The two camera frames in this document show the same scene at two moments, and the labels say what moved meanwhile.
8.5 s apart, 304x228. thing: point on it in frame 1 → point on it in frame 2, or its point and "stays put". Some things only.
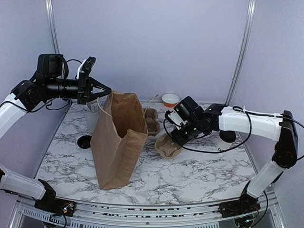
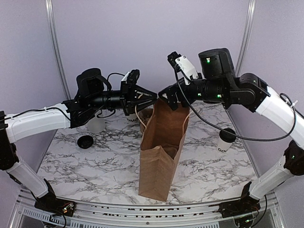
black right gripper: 179,140 → 172,90
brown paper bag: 117,140 → 161,148
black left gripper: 88,94 → 128,94
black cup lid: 84,141 stays put
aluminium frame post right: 251,6 stays put
